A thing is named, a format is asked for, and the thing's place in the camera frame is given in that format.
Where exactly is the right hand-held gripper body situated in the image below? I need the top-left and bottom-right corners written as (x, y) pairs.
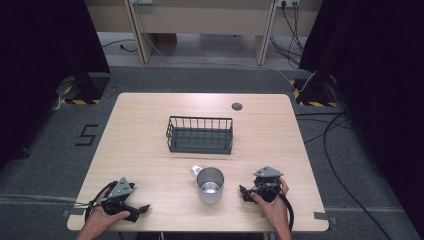
top-left (252, 165), bottom-right (285, 203)

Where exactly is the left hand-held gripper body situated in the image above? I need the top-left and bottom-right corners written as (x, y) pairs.
top-left (99, 176), bottom-right (141, 218)

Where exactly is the person's right hand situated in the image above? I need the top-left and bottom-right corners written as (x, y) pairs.
top-left (251, 177), bottom-right (290, 232)

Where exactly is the person's left hand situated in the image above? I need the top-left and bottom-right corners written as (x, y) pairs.
top-left (84, 187), bottom-right (132, 235)

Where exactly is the silver metal cup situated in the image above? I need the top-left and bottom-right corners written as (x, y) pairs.
top-left (190, 164), bottom-right (226, 205)

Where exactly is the grey tape strip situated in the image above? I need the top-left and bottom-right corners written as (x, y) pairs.
top-left (61, 206), bottom-right (87, 218)
top-left (313, 211), bottom-right (338, 226)

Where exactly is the black stand base striped tape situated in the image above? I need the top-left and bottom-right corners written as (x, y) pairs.
top-left (289, 75), bottom-right (339, 108)
top-left (55, 71), bottom-right (112, 106)

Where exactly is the dark curtain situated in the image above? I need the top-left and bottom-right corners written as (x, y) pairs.
top-left (298, 0), bottom-right (424, 231)
top-left (0, 0), bottom-right (112, 172)

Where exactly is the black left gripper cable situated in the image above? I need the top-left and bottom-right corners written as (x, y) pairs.
top-left (84, 180), bottom-right (120, 223)

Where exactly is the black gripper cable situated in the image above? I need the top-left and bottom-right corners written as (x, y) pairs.
top-left (84, 180), bottom-right (120, 223)
top-left (278, 192), bottom-right (296, 232)

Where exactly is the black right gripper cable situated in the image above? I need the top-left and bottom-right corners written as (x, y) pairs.
top-left (278, 192), bottom-right (296, 232)

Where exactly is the long black floor cable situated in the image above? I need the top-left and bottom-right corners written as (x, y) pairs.
top-left (294, 111), bottom-right (394, 240)

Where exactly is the dark wire basket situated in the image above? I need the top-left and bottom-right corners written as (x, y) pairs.
top-left (165, 115), bottom-right (234, 155)

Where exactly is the grey cable on floor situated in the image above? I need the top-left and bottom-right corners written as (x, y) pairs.
top-left (0, 193), bottom-right (101, 207)

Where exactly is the short black floor cable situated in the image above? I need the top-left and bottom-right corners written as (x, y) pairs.
top-left (101, 38), bottom-right (139, 54)

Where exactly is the bundle of black hanging cables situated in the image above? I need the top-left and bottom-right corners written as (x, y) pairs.
top-left (268, 2), bottom-right (306, 69)

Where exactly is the white wall socket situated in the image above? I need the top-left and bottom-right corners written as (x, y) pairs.
top-left (277, 0), bottom-right (302, 9)

